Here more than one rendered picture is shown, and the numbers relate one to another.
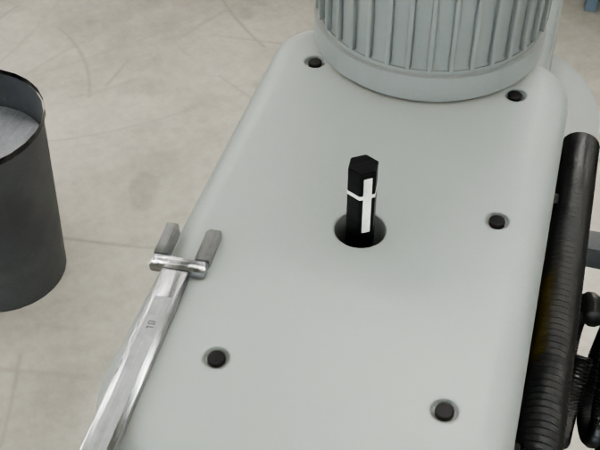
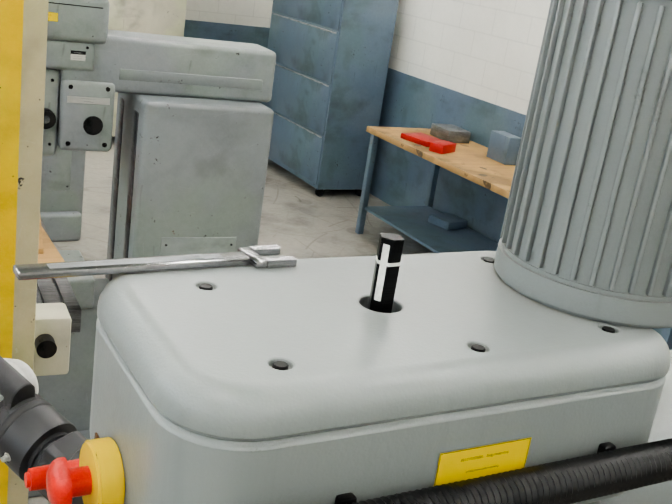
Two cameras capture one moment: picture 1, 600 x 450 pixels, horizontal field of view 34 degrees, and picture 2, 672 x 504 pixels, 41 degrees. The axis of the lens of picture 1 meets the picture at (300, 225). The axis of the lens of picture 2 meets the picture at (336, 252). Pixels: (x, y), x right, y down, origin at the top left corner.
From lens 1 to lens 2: 0.54 m
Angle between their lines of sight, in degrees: 44
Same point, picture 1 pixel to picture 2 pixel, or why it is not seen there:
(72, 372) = not seen: outside the picture
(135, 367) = (159, 260)
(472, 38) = (577, 250)
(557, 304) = (510, 477)
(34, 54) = not seen: hidden behind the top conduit
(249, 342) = (232, 292)
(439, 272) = (393, 337)
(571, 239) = (583, 464)
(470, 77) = (568, 286)
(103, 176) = not seen: outside the picture
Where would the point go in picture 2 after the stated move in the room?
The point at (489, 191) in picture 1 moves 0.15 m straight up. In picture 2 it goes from (498, 338) to (538, 159)
